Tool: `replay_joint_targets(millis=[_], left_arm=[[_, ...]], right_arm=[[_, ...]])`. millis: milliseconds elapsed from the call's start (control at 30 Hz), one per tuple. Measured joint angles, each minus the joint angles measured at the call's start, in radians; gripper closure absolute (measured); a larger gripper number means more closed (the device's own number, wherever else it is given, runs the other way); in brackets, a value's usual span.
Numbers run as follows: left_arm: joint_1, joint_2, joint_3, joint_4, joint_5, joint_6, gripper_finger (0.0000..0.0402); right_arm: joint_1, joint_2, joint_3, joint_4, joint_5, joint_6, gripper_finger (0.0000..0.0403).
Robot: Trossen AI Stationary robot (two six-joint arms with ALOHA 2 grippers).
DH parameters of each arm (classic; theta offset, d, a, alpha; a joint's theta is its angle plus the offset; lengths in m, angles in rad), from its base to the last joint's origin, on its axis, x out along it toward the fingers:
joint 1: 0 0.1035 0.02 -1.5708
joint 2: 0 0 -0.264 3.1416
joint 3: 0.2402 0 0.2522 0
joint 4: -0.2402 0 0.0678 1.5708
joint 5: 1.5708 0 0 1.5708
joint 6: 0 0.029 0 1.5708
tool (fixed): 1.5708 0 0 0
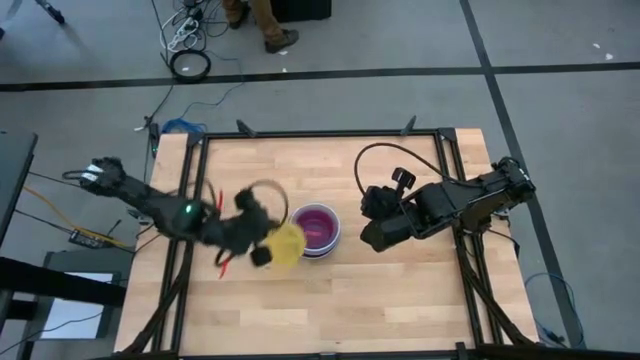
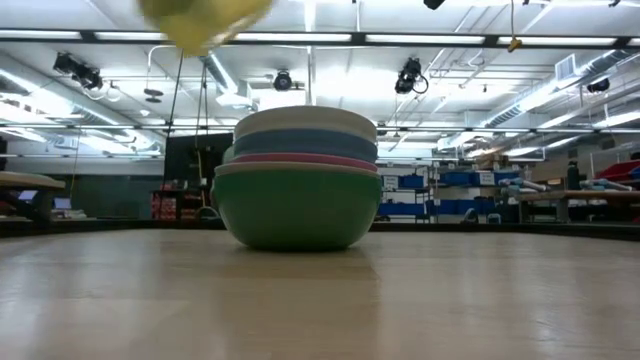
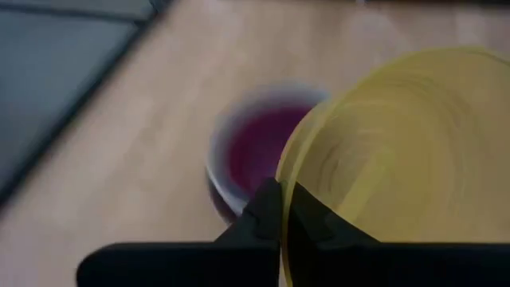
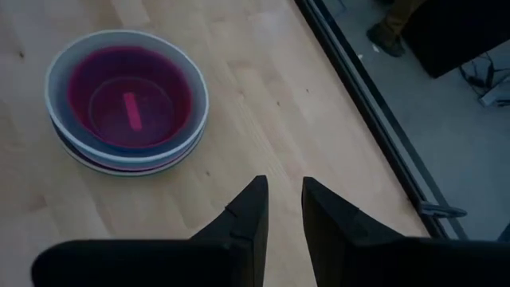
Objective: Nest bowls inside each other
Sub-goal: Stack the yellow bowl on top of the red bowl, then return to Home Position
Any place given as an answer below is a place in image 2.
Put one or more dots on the pink bowl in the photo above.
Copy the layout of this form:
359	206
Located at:
310	158

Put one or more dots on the blue bowl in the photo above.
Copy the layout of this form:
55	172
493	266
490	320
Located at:
305	142

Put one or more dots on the cream white bowl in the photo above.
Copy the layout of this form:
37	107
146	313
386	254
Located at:
305	119

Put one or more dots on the yellow bowl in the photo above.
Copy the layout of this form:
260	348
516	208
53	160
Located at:
200	25

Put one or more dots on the blue storage bin shelf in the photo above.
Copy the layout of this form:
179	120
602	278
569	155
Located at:
450	192

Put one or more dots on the green bowl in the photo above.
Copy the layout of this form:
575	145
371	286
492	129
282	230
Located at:
297	215

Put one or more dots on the black standing panel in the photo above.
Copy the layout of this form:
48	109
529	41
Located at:
185	160

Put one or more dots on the red storage boxes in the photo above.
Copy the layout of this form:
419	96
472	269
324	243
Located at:
170	206

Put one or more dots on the dark bottle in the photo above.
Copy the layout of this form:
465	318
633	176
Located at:
573	176

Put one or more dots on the wooden workbench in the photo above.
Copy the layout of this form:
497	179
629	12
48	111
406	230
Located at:
575	196

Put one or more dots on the small computer screen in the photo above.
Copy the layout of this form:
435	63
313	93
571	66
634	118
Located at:
62	203

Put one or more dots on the wooden side table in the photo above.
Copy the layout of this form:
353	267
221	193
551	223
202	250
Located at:
30	181

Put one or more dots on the red cloth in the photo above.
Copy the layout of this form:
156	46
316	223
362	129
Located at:
620	170

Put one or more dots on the black ceiling-mounted camera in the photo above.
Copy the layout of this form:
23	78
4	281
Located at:
79	71
407	76
282	81
598	85

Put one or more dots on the black overhead frame bar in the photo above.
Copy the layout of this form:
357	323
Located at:
425	38

